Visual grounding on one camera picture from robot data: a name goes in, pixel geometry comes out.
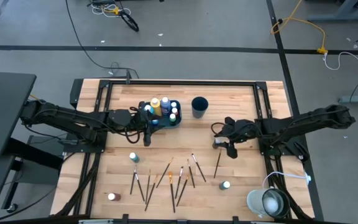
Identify black looped cable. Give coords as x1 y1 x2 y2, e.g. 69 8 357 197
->
118 8 140 33

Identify grey desk foot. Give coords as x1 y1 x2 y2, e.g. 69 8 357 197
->
307 0 358 23
337 94 358 105

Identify black paintbrush gold ferrule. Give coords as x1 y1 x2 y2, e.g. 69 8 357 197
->
145 169 152 205
144 174 159 212
155 156 175 189
176 174 190 208
213 149 223 179

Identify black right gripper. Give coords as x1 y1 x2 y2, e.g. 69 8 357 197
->
213 117 257 159

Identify black desk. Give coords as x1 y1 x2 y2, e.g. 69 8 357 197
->
0 70 65 222

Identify white floor cable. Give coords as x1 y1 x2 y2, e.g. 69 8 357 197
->
323 51 358 85

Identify large yellow paint bottle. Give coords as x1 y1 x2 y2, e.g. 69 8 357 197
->
150 97 163 116

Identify long black floor cable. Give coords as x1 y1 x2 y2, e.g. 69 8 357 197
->
64 0 140 79

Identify white and yellow cable bundle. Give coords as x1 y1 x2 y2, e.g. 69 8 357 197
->
87 0 132 19

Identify dark blue-grey cup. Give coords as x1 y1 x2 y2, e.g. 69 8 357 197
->
191 96 209 119

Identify grey-blue plastic caddy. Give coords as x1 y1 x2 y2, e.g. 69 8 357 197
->
139 99 183 128

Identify white lamp cable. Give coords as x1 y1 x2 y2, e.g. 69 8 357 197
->
262 170 312 191

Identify silver aluminium bar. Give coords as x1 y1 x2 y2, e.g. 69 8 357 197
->
78 218 115 224

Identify yellow extension cable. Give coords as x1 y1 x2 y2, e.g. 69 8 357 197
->
270 0 329 55

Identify black paintbrush orange bristles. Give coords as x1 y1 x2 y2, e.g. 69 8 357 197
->
167 171 177 214

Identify metal reflector clamp lamp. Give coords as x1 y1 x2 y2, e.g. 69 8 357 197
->
246 185 291 219

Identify black aluminium rig frame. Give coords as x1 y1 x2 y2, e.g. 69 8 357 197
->
52 77 316 222

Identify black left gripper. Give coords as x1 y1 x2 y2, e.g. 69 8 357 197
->
131 101 160 147

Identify large violet-blue paint bottle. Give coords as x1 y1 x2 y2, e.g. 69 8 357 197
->
160 96 172 115

